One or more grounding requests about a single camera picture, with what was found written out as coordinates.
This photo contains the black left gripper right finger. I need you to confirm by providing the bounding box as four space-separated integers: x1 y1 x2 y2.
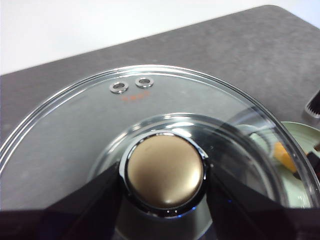
203 167 320 240

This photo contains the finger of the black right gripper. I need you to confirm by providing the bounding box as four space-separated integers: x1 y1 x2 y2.
307 143 320 181
303 89 320 121

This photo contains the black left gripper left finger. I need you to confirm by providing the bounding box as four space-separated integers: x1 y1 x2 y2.
0 161 126 240

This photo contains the yellow corn cob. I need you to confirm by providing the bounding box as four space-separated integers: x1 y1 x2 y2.
274 141 298 174

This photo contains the glass lid with green knob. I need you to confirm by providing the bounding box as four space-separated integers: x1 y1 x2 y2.
0 64 320 240

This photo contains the pale green round plate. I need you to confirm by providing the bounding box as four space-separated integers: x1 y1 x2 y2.
237 121 320 209

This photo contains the pale green electric steamer pot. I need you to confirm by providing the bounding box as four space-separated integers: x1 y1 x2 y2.
93 112 286 211

